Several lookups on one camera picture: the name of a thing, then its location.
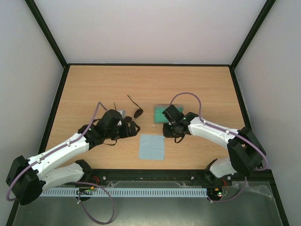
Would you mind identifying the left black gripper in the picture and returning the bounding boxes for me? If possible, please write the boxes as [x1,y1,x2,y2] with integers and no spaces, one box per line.
[106,121,141,140]

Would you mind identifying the dark round sunglasses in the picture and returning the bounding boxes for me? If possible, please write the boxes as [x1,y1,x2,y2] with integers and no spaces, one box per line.
[114,95,144,123]

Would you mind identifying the grey glasses case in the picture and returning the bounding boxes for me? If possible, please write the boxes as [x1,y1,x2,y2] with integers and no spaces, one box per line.
[154,105,184,125]

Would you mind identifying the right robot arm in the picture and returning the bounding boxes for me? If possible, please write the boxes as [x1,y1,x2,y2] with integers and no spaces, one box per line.
[162,105,267,185]

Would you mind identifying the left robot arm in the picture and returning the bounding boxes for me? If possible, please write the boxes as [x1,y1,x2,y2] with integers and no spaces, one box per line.
[6,109,140,205]

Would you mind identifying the blue cleaning cloth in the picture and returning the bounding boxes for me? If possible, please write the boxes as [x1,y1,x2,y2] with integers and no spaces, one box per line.
[139,135,165,161]

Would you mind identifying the grey metal panel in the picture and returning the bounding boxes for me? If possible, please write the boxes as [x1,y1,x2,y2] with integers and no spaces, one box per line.
[13,182,282,226]

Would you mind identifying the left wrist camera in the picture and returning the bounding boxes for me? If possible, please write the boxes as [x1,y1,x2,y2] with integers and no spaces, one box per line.
[117,109,126,126]

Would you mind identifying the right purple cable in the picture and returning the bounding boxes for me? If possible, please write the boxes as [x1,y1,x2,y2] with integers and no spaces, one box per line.
[168,92,269,203]

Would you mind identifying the purple cable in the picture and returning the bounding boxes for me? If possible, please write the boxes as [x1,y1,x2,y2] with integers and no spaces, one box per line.
[6,102,116,224]
[168,92,269,203]

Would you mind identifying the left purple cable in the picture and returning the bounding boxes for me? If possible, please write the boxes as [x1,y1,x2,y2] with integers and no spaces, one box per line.
[6,102,116,224]

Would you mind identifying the blue slotted cable duct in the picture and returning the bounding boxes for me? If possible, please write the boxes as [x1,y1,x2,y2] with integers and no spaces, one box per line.
[41,187,207,198]

